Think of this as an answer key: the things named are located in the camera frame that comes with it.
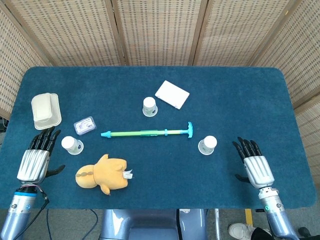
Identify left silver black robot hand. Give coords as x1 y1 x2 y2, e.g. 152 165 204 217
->
16 126 66 185

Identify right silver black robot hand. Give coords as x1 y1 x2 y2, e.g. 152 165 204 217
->
231 136 275 190

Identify white paper cup green print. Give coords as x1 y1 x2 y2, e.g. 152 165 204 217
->
61 135 85 156
142 96 159 118
197 135 218 156

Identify beige pulp food container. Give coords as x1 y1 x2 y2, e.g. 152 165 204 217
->
30 92 62 131

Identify white sneaker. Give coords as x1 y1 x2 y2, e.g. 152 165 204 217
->
228 223 254 240

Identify clear plastic clip box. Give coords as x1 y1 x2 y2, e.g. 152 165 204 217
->
73 116 97 136

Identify metal stand leg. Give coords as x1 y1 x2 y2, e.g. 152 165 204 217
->
213 208 221 240

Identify yellow plush duck toy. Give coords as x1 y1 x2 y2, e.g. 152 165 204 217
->
75 153 135 196

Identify blue felt table cover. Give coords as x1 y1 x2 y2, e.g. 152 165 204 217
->
0 66 317 210

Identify green blue toy water pump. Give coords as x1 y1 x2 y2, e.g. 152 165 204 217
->
100 121 194 139

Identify flat white plastic box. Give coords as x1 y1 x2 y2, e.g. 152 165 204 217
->
154 80 190 110

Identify blue-grey robot torso base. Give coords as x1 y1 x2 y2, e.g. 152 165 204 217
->
99 208 208 240

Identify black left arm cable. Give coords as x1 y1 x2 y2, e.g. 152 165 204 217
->
13 186 50 240

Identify blue floor cable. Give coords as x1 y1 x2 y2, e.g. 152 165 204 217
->
46 209 54 240

